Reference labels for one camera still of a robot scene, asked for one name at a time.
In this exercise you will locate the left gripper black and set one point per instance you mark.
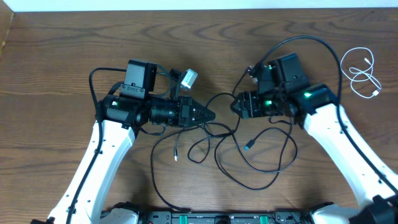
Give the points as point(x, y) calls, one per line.
point(183, 107)

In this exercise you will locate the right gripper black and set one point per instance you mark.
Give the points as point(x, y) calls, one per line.
point(248, 101)

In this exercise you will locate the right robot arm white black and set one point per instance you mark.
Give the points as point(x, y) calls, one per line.
point(317, 110)

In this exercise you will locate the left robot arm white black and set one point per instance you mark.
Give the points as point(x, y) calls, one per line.
point(118, 123)

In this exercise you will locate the black mounting rail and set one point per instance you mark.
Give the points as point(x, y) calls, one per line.
point(166, 217)

